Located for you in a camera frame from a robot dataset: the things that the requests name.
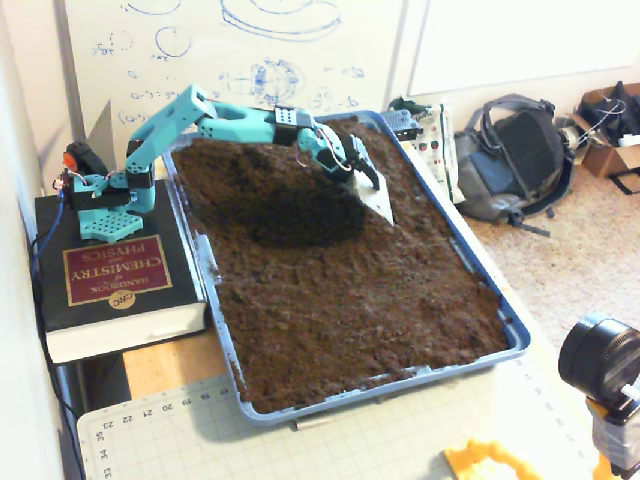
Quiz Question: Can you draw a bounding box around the brown soil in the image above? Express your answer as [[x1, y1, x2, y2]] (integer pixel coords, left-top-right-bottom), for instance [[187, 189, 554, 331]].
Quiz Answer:
[[169, 115, 511, 414]]

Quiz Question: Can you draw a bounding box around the silver foil scoop blade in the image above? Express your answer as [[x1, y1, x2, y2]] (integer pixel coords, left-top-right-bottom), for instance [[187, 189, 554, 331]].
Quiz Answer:
[[339, 167, 396, 227]]

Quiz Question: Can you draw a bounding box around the black cable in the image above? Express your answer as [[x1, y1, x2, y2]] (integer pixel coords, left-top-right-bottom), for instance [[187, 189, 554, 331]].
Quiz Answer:
[[29, 234, 86, 480]]

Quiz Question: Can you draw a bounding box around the black fabric item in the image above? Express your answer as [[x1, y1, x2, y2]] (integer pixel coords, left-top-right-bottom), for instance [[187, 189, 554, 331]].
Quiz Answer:
[[578, 80, 640, 139]]

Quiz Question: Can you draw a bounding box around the yellow plastic part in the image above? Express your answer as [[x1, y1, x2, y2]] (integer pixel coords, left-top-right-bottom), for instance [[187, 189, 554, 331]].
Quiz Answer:
[[443, 437, 546, 480]]

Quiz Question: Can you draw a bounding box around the black servo controller housing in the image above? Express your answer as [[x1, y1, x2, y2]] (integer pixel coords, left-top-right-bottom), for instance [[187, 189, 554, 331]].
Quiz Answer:
[[62, 141, 107, 177]]

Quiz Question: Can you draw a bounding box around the grey backpack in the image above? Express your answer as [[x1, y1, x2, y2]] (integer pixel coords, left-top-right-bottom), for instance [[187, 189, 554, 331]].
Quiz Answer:
[[452, 93, 576, 239]]

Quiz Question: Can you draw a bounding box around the blue plastic tray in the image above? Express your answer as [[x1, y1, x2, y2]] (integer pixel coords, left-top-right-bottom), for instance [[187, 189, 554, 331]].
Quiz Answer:
[[158, 108, 532, 429]]

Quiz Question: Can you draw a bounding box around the grey cutting mat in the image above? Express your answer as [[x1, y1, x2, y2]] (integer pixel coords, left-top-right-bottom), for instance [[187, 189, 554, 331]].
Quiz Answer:
[[75, 344, 616, 480]]

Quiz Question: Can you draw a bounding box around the whiteboard with blue drawings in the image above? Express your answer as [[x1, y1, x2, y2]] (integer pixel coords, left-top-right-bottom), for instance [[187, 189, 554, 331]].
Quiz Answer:
[[52, 0, 409, 166]]

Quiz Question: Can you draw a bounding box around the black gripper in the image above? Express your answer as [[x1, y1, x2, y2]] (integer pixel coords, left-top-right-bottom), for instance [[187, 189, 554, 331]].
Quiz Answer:
[[319, 134, 384, 192]]

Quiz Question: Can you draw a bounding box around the circuit board device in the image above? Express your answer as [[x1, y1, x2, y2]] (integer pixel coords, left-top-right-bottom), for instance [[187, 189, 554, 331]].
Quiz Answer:
[[399, 102, 469, 205]]

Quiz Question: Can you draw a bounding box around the blue cable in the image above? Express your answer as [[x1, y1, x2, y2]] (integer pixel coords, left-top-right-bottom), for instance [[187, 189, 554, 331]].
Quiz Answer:
[[28, 192, 69, 281]]

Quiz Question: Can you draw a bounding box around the blank white board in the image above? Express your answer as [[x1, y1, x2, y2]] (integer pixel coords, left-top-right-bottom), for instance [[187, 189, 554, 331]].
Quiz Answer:
[[405, 0, 640, 99]]

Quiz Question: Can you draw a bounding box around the silver metal rod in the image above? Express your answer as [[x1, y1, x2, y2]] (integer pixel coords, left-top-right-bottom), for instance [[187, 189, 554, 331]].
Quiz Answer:
[[291, 417, 335, 432]]

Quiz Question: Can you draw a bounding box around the perforated electronics box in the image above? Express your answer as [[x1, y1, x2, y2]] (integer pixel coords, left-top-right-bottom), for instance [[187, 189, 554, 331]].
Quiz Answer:
[[379, 109, 420, 142]]

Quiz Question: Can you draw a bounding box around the black chemistry physics handbook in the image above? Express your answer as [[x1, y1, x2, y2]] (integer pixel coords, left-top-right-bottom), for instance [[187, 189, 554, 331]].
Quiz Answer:
[[32, 177, 209, 365]]

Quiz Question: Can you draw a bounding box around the brown cardboard box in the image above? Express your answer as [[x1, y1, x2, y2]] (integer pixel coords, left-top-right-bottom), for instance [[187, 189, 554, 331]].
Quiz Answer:
[[567, 87, 640, 179]]

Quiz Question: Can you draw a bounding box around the dark green bag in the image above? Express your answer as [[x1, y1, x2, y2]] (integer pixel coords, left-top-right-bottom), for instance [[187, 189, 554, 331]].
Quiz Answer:
[[388, 95, 434, 115]]

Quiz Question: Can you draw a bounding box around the yellow camera stand grey tape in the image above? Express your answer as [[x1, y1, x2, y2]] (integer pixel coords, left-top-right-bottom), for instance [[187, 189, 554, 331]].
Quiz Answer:
[[587, 389, 640, 479]]

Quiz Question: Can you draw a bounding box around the black round camera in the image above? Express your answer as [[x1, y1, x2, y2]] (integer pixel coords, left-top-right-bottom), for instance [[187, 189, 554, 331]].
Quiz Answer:
[[557, 312, 640, 401]]

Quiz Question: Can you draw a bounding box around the black strap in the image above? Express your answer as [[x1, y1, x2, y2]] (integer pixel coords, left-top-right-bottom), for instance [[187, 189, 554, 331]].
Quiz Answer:
[[607, 169, 640, 195]]

